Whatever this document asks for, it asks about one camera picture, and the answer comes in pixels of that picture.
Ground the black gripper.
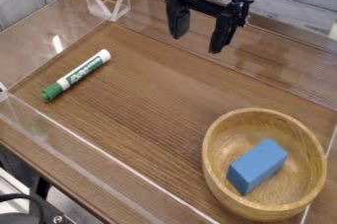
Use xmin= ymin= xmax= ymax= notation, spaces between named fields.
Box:
xmin=165 ymin=0 xmax=254 ymax=53

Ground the blue foam block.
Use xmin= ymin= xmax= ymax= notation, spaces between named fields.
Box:
xmin=226 ymin=138 xmax=288 ymax=195

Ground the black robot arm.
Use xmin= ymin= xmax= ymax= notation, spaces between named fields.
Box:
xmin=165 ymin=0 xmax=254 ymax=53

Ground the brown wooden bowl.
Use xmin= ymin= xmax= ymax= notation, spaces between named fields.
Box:
xmin=201 ymin=108 xmax=327 ymax=222

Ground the green Expo marker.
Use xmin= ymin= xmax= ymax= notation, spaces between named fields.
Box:
xmin=42 ymin=49 xmax=112 ymax=102

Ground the black table leg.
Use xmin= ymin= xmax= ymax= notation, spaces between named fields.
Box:
xmin=36 ymin=177 xmax=52 ymax=199

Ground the black metal base plate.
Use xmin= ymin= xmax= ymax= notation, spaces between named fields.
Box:
xmin=29 ymin=200 xmax=76 ymax=224

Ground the black cable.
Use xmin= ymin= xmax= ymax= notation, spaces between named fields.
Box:
xmin=0 ymin=193 xmax=48 ymax=224

